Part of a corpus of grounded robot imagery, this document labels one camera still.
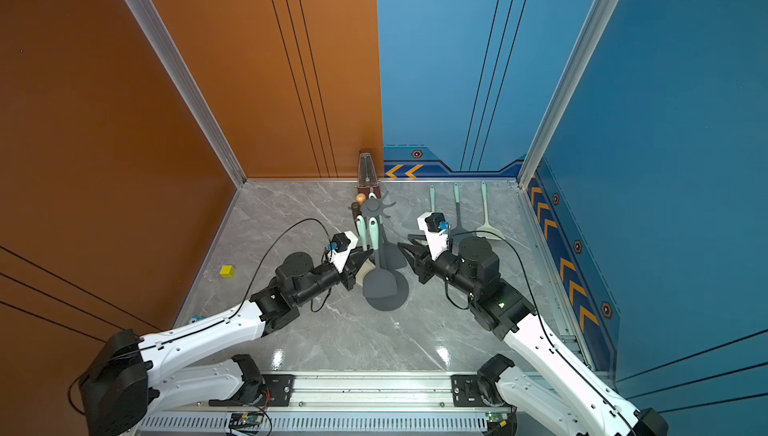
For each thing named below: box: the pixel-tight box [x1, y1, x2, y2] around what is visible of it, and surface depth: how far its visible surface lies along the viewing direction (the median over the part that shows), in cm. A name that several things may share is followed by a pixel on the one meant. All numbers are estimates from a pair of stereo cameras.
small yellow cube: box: [219, 265, 236, 278], surface depth 95 cm
